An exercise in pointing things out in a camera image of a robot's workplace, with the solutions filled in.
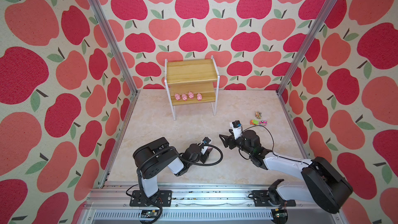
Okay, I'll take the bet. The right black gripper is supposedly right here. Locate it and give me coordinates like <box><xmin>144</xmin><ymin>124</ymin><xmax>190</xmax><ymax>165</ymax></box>
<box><xmin>219</xmin><ymin>128</ymin><xmax>252</xmax><ymax>160</ymax></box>

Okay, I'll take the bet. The green orange toy truck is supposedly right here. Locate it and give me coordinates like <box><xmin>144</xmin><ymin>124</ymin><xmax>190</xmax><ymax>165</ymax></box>
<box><xmin>250</xmin><ymin>119</ymin><xmax>259</xmax><ymax>125</ymax></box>

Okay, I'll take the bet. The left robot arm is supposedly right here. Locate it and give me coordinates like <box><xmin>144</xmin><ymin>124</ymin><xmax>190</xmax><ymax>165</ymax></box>
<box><xmin>133</xmin><ymin>137</ymin><xmax>214</xmax><ymax>199</ymax></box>

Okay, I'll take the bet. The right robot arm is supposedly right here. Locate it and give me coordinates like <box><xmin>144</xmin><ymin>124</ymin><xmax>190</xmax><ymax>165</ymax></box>
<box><xmin>219</xmin><ymin>129</ymin><xmax>353</xmax><ymax>214</ymax></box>

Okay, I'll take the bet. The two-tier wooden shelf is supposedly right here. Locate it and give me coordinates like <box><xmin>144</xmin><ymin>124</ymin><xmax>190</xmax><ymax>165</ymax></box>
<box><xmin>164</xmin><ymin>56</ymin><xmax>220</xmax><ymax>120</ymax></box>

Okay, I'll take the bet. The pink green toy car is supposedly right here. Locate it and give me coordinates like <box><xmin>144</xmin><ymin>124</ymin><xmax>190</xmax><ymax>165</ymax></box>
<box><xmin>259</xmin><ymin>120</ymin><xmax>267</xmax><ymax>126</ymax></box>

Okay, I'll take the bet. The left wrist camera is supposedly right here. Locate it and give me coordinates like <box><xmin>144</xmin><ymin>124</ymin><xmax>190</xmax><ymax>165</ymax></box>
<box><xmin>200</xmin><ymin>137</ymin><xmax>211</xmax><ymax>155</ymax></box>

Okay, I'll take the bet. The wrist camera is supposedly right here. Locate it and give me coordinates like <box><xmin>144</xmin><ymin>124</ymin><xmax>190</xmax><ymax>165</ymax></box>
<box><xmin>200</xmin><ymin>137</ymin><xmax>211</xmax><ymax>155</ymax></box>
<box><xmin>230</xmin><ymin>120</ymin><xmax>243</xmax><ymax>140</ymax></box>

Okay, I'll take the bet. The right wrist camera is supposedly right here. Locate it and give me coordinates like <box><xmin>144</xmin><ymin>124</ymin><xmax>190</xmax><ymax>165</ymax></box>
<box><xmin>230</xmin><ymin>120</ymin><xmax>243</xmax><ymax>140</ymax></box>

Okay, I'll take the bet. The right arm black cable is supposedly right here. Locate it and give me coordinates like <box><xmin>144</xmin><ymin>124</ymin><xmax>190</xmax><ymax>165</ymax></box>
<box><xmin>239</xmin><ymin>124</ymin><xmax>312</xmax><ymax>167</ymax></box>

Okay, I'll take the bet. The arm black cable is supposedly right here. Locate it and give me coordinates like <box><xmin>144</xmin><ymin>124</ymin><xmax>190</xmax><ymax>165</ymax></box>
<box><xmin>125</xmin><ymin>142</ymin><xmax>224</xmax><ymax>224</ymax></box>
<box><xmin>239</xmin><ymin>124</ymin><xmax>312</xmax><ymax>167</ymax></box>

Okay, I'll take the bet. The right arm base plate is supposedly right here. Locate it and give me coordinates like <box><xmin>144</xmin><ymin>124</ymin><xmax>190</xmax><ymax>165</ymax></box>
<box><xmin>248</xmin><ymin>190</ymin><xmax>296</xmax><ymax>207</ymax></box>

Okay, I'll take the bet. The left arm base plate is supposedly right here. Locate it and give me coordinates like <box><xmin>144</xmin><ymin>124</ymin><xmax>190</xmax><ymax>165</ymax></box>
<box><xmin>130</xmin><ymin>190</ymin><xmax>173</xmax><ymax>207</ymax></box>

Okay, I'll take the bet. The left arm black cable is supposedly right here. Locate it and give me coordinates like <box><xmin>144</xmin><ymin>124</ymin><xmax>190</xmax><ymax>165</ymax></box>
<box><xmin>125</xmin><ymin>142</ymin><xmax>224</xmax><ymax>224</ymax></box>

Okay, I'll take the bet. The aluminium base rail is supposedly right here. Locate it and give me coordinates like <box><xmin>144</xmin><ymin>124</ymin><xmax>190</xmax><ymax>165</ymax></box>
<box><xmin>76</xmin><ymin>183</ymin><xmax>349</xmax><ymax>224</ymax></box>

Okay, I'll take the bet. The right aluminium frame post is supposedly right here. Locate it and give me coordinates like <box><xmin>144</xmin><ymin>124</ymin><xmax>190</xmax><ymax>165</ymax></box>
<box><xmin>276</xmin><ymin>0</ymin><xmax>337</xmax><ymax>98</ymax></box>

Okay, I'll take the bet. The aluminium frame post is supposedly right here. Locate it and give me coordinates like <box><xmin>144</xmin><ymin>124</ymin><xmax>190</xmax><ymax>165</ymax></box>
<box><xmin>276</xmin><ymin>0</ymin><xmax>337</xmax><ymax>98</ymax></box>
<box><xmin>88</xmin><ymin>0</ymin><xmax>138</xmax><ymax>97</ymax></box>

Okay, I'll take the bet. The left aluminium frame post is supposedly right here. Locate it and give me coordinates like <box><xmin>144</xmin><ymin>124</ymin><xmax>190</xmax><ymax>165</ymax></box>
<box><xmin>88</xmin><ymin>0</ymin><xmax>138</xmax><ymax>97</ymax></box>

